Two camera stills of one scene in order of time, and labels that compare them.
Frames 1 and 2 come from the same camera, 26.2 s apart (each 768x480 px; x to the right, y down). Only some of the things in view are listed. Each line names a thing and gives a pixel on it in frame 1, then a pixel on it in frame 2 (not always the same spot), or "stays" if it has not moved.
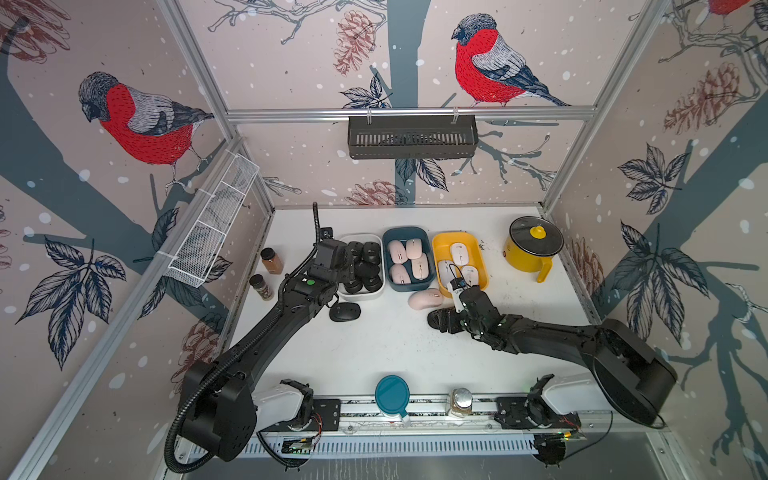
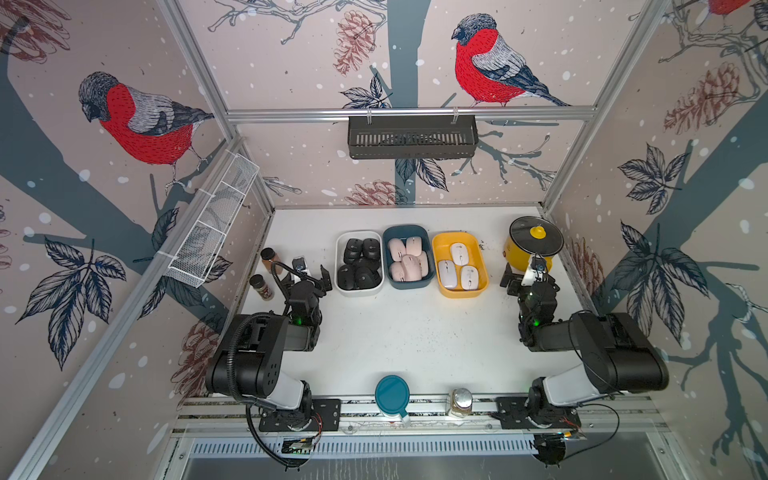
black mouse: (356, 251) stays
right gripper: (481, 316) → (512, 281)
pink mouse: (420, 267) stays
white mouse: (470, 274) stays
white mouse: (459, 253) stays
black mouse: (342, 311) → (366, 278)
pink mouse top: (420, 300) → (412, 267)
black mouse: (372, 252) stays
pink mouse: (414, 248) stays
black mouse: (353, 285) stays
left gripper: (347, 270) → (322, 285)
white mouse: (445, 273) stays
